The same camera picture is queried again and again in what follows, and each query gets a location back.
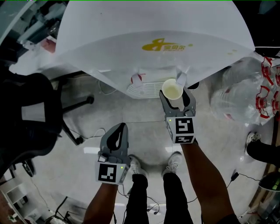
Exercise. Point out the person's black trousers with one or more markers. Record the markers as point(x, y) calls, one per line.
point(136, 197)

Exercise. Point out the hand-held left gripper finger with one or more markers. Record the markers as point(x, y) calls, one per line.
point(104, 140)
point(125, 140)

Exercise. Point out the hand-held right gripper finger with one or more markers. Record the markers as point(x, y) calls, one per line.
point(166, 103)
point(190, 100)

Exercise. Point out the person's left forearm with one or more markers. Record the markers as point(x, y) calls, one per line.
point(100, 205)

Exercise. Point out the person's left white shoe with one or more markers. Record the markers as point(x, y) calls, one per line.
point(136, 165)

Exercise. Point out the black green-lit device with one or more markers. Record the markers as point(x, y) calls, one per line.
point(270, 181)

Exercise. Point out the person's right white shoe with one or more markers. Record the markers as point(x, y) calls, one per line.
point(172, 163)

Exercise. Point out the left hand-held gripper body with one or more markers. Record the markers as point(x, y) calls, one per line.
point(107, 172)

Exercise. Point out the small green plant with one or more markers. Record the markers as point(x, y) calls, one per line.
point(11, 217)

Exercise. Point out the pink bottle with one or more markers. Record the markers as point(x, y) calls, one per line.
point(48, 44)

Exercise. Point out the white water dispenser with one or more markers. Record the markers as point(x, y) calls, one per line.
point(153, 22)

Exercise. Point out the white paper cup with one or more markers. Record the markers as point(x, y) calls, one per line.
point(172, 89)

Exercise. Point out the small white black heater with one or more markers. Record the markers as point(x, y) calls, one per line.
point(193, 85)

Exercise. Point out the dark glass jar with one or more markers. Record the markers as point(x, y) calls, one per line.
point(53, 28)

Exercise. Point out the person's white shoe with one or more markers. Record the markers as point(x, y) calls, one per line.
point(136, 165)
point(253, 138)
point(172, 163)

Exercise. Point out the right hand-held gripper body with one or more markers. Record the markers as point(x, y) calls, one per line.
point(183, 129)

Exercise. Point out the black office chair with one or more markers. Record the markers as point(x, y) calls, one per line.
point(28, 98)

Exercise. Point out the black jacket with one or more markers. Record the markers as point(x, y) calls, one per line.
point(269, 52)

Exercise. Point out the person's right forearm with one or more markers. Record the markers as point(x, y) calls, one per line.
point(203, 175)

